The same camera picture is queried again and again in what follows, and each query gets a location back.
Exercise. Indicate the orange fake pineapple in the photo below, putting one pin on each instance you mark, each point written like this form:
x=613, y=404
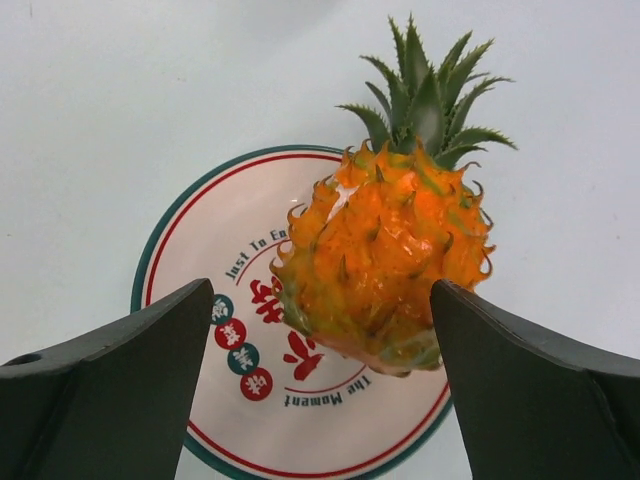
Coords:
x=395, y=217

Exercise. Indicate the round printed plate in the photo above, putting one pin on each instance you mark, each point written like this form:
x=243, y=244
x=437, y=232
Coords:
x=270, y=403

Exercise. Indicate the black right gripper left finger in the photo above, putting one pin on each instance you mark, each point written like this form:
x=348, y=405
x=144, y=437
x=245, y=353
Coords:
x=112, y=403

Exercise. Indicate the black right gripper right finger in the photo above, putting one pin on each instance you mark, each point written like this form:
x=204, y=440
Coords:
x=533, y=403

